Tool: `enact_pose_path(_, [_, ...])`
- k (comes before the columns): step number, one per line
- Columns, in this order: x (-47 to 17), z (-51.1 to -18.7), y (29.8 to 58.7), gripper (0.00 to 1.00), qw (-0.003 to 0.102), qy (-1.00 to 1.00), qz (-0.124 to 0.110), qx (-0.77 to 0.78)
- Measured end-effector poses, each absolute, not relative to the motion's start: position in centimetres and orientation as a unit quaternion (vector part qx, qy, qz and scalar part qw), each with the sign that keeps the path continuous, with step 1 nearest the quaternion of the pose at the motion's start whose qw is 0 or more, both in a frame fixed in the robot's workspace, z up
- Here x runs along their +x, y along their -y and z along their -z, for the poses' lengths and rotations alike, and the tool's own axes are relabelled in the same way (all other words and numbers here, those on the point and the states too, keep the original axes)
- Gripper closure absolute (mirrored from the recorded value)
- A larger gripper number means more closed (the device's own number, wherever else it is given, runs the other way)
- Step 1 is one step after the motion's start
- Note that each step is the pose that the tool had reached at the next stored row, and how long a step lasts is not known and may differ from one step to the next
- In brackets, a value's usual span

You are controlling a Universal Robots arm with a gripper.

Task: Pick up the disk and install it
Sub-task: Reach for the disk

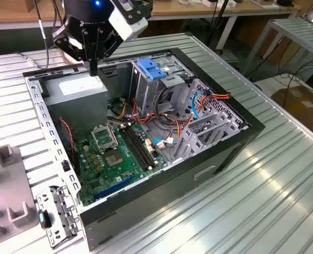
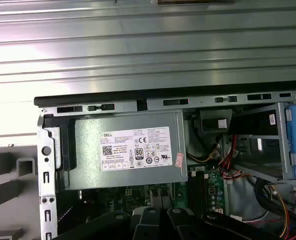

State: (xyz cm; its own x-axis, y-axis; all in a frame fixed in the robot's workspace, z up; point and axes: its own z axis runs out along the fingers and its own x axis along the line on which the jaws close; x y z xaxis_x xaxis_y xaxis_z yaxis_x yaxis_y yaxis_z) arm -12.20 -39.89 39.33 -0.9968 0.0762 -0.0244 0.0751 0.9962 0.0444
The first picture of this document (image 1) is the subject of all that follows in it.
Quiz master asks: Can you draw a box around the grey parts rack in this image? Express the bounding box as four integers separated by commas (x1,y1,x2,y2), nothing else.
0,144,40,240

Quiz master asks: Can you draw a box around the green motherboard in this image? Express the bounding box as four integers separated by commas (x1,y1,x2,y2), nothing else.
74,121,170,207

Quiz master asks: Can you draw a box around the flat cardboard box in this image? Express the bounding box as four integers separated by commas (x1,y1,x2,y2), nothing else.
271,84,313,138

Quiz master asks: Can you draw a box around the multicolour wire bundle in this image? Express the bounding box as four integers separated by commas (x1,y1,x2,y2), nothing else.
107,96,196,140

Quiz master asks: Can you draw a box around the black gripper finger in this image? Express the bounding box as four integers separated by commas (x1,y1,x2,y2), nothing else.
92,30,122,76
52,26,93,76

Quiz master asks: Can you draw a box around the grey power supply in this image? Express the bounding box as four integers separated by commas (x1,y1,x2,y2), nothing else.
41,71,110,138

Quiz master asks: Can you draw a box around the blue expansion slot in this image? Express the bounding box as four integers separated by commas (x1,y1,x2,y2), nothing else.
94,176,132,201

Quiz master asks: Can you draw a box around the metal slot bracket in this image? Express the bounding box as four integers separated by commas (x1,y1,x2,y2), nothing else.
35,185,83,249

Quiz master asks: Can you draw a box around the grey metal drive cage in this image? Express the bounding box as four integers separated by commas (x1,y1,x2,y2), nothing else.
129,54,196,117

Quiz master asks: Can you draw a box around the red fan wire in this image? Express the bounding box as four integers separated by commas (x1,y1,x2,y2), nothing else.
58,118,76,170

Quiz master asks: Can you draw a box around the cable with metal plug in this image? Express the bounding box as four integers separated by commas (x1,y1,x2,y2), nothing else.
18,0,51,70

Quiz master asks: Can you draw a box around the black RAM slot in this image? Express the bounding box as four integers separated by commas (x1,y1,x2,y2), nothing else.
119,126,151,171
124,124,158,168

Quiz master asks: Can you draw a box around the metal socket cover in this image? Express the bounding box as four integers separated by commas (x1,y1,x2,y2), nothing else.
91,124,119,154

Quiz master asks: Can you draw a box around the metal slat side table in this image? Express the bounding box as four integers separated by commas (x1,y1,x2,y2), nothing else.
243,17,313,77

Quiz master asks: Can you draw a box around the blue data wire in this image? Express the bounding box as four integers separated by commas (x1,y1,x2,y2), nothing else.
191,89,210,120

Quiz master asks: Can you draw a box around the blue plastic drive latch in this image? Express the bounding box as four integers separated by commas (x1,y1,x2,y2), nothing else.
136,58,168,81

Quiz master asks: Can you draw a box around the grey metal disk bay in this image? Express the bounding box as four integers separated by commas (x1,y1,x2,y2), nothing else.
169,113,249,164

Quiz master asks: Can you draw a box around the orange red power wire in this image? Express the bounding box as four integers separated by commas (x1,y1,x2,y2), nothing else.
195,88,231,113

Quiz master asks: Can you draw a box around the black clip with teal tab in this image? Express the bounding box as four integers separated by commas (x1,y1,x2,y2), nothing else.
38,208,53,230

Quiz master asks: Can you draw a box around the CPU socket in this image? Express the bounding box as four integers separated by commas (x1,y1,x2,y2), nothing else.
104,149,125,168

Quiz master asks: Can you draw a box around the black PC case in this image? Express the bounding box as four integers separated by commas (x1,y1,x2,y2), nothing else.
22,47,266,251

